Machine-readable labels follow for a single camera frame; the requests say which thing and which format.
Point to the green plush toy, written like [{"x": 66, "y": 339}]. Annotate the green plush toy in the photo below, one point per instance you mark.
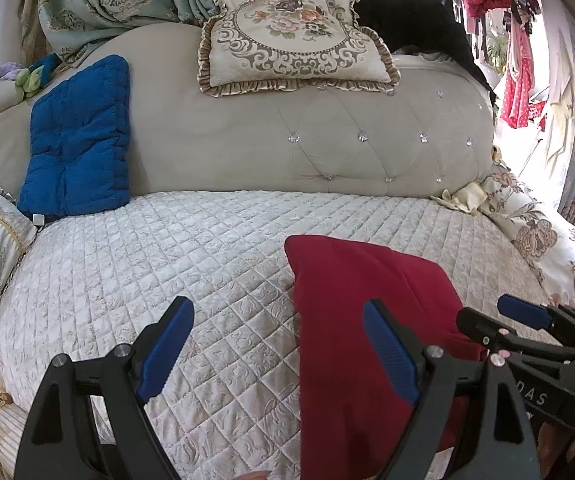
[{"x": 32, "y": 80}]

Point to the red polka dot garment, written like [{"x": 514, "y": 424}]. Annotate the red polka dot garment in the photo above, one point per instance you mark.
[{"x": 517, "y": 85}]

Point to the green potted plant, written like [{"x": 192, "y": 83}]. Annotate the green potted plant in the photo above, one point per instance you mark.
[{"x": 497, "y": 52}]

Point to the black cloth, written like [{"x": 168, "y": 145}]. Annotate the black cloth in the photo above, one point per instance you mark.
[{"x": 417, "y": 20}]

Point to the ornate frilled floral pillow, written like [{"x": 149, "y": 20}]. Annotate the ornate frilled floral pillow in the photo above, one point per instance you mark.
[{"x": 292, "y": 35}]

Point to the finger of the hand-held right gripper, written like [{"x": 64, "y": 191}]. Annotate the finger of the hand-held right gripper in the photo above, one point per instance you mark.
[
  {"x": 522, "y": 310},
  {"x": 482, "y": 327}
]

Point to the white hanging garment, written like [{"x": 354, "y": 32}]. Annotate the white hanging garment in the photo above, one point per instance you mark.
[{"x": 562, "y": 100}]

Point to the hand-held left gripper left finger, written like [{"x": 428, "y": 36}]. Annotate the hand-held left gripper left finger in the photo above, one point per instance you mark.
[{"x": 167, "y": 345}]

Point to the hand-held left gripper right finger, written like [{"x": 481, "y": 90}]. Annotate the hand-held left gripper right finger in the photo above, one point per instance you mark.
[{"x": 392, "y": 355}]

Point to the blue quilted cushion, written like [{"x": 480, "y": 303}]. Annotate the blue quilted cushion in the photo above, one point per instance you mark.
[{"x": 77, "y": 145}]

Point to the cream floral print cushion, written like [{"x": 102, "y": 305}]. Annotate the cream floral print cushion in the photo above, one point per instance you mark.
[{"x": 542, "y": 230}]

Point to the white quilted sofa cover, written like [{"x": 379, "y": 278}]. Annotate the white quilted sofa cover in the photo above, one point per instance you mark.
[{"x": 167, "y": 250}]

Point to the pale yellow cloth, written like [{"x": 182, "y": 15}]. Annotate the pale yellow cloth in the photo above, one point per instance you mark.
[{"x": 462, "y": 197}]

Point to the beige tufted headboard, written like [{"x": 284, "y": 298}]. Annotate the beige tufted headboard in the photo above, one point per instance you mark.
[{"x": 217, "y": 135}]

